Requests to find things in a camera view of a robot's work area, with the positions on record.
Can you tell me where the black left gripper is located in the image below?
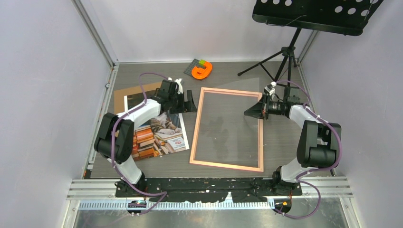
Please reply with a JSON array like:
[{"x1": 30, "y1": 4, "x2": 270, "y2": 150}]
[{"x1": 168, "y1": 90, "x2": 196, "y2": 114}]

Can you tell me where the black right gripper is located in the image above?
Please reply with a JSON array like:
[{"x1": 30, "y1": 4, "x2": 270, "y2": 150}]
[{"x1": 244, "y1": 94, "x2": 283, "y2": 121}]

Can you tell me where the pink wooden picture frame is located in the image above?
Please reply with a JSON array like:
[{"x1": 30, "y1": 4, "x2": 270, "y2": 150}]
[{"x1": 189, "y1": 87, "x2": 264, "y2": 173}]

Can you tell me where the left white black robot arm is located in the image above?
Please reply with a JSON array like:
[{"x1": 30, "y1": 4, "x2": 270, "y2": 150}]
[{"x1": 94, "y1": 78, "x2": 197, "y2": 197}]

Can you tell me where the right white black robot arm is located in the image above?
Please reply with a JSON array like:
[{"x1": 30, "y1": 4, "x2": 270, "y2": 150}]
[{"x1": 244, "y1": 85, "x2": 341, "y2": 195}]

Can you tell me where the cat and books photo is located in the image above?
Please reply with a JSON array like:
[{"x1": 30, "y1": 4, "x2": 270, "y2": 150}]
[{"x1": 132, "y1": 112, "x2": 190, "y2": 161}]

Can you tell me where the grey building plate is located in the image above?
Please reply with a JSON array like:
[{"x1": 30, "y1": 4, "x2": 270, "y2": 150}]
[{"x1": 183, "y1": 59, "x2": 199, "y2": 76}]

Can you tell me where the green toy brick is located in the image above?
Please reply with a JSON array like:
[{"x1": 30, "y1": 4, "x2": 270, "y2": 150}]
[{"x1": 198, "y1": 59, "x2": 206, "y2": 68}]

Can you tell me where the brown cardboard backing board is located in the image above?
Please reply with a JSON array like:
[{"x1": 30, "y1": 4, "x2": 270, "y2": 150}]
[{"x1": 113, "y1": 82, "x2": 161, "y2": 114}]

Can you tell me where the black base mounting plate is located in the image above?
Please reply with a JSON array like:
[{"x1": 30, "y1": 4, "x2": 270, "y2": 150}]
[{"x1": 115, "y1": 177, "x2": 302, "y2": 203}]

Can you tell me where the black music stand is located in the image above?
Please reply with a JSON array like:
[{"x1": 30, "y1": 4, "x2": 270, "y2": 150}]
[{"x1": 238, "y1": 0, "x2": 383, "y2": 82}]

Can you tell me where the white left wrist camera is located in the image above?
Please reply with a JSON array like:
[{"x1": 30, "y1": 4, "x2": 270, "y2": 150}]
[{"x1": 168, "y1": 77, "x2": 183, "y2": 94}]

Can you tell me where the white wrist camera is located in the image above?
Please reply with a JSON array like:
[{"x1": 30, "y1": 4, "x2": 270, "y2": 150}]
[
  {"x1": 168, "y1": 77, "x2": 183, "y2": 94},
  {"x1": 264, "y1": 82, "x2": 277, "y2": 96}
]

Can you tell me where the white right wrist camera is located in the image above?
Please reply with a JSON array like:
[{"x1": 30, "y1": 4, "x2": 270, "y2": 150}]
[{"x1": 264, "y1": 82, "x2": 277, "y2": 96}]

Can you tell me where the orange plastic ring piece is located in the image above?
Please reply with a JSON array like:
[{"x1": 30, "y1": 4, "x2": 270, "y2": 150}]
[{"x1": 191, "y1": 61, "x2": 213, "y2": 80}]

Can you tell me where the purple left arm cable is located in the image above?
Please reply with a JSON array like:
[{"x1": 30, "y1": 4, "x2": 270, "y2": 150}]
[{"x1": 110, "y1": 72, "x2": 171, "y2": 216}]

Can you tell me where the aluminium rail front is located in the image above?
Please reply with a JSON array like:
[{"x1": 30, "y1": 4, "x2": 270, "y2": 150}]
[{"x1": 67, "y1": 177, "x2": 353, "y2": 210}]

